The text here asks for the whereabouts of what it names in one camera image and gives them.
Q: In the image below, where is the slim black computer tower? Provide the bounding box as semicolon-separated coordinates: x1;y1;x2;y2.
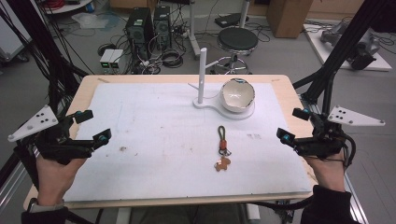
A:
153;5;173;50

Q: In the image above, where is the black metal stand frame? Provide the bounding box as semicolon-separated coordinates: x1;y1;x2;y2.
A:
292;0;396;108
0;0;90;115

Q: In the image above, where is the clear plastic sheet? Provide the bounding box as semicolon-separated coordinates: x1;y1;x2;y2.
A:
71;12;110;31

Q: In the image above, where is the grey wrist watch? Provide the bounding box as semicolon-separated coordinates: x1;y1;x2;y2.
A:
27;197;65;215

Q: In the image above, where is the round white table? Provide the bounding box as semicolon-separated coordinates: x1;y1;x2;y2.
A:
43;0;94;15

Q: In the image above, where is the white power supply box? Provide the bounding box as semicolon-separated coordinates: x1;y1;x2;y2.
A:
109;49;125;70
99;49;116;70

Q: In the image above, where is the grey robot device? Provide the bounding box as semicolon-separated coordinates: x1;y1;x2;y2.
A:
319;21;381;71

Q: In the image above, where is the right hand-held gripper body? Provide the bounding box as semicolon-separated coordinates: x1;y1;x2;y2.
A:
293;105;386;160

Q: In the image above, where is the white cabinet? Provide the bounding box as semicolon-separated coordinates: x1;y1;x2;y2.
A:
0;0;33;63

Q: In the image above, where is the black cable under table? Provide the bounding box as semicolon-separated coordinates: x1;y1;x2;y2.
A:
247;195;314;212

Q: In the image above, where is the black round stool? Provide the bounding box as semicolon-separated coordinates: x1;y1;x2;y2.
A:
216;27;260;75

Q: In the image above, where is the white floor platform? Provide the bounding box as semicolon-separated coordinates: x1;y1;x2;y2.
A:
303;22;393;73

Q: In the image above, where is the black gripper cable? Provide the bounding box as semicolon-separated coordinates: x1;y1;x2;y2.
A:
341;130;358;169

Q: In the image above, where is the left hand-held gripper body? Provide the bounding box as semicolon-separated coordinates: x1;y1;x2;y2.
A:
7;105;96;166

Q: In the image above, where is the flat black device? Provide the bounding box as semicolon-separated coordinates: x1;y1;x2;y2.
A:
214;12;250;29

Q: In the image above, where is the brown cardboard box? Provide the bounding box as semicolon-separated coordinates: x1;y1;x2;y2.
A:
266;0;314;39

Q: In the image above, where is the person's right hand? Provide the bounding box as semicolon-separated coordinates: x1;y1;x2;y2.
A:
303;148;347;192

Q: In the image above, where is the red cable coil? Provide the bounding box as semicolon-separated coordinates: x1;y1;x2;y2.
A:
43;0;65;9

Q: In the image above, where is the white table leg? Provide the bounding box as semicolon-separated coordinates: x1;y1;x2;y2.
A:
238;0;251;30
188;0;202;61

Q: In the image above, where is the white table mat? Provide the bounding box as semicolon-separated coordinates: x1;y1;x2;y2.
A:
63;81;313;203

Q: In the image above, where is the large black computer tower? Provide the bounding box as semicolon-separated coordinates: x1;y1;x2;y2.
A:
124;7;155;63

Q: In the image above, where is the keychain with gingerbread charm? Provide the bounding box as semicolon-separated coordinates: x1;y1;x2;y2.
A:
214;125;233;173

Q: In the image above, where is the white stand with pole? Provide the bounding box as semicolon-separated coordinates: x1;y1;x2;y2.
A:
187;47;257;121

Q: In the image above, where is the white ceramic bowl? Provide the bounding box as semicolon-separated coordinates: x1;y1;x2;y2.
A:
219;77;256;114

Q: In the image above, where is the wooden table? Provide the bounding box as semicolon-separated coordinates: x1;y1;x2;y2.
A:
22;74;319;210

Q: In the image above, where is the person's left hand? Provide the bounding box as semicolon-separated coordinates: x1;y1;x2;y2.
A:
35;153;88;206

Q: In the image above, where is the black cable coil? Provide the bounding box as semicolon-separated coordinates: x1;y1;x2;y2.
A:
161;48;185;69

